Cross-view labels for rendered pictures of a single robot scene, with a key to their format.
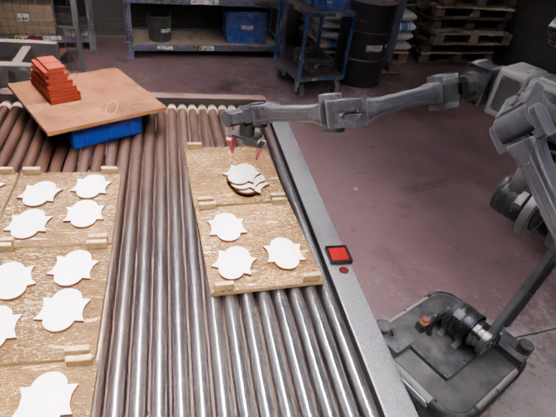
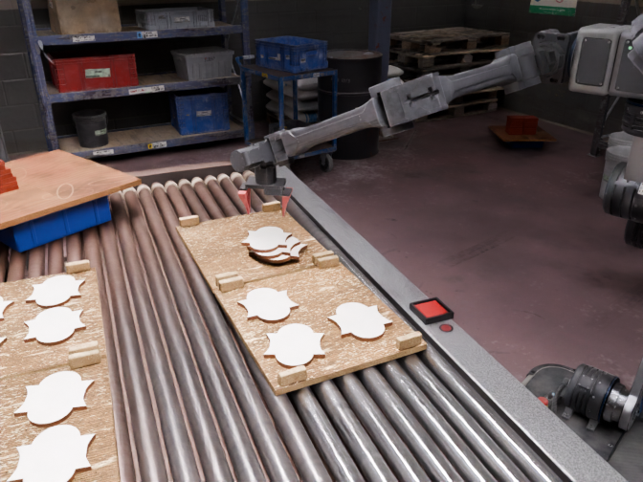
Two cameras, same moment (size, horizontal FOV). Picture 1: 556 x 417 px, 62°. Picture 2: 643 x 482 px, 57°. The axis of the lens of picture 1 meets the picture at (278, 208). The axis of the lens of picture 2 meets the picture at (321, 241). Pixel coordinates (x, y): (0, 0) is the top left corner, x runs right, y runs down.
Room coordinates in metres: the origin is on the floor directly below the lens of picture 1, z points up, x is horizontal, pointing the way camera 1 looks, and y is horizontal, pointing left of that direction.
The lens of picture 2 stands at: (0.03, 0.17, 1.69)
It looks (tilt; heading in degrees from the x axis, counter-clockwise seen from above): 26 degrees down; 354
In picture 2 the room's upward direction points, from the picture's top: straight up
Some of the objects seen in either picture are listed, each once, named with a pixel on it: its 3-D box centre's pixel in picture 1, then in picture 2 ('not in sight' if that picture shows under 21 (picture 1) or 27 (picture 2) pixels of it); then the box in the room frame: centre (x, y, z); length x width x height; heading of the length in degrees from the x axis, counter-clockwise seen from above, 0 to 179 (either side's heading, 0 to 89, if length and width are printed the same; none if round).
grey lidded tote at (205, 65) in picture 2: not in sight; (203, 63); (5.80, 0.63, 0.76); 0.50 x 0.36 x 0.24; 118
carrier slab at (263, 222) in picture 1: (255, 243); (313, 317); (1.17, 0.06, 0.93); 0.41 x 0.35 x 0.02; 19
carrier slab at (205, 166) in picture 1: (232, 174); (252, 245); (1.57, 0.20, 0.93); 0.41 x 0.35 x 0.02; 19
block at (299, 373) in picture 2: (224, 285); (292, 376); (0.94, 0.12, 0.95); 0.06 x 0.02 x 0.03; 109
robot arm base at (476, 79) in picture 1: (468, 85); (543, 59); (1.46, -0.54, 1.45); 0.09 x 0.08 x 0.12; 42
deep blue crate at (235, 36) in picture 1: (244, 22); (198, 109); (5.82, 0.71, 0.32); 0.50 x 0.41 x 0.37; 108
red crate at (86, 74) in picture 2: not in sight; (93, 69); (5.46, 1.55, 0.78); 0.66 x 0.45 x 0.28; 112
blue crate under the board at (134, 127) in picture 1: (94, 116); (40, 208); (1.81, 0.85, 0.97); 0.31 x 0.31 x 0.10; 44
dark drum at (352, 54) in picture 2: (363, 40); (348, 103); (5.37, -0.69, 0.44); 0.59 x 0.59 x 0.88
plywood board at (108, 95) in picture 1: (87, 97); (26, 186); (1.86, 0.90, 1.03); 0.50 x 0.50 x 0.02; 44
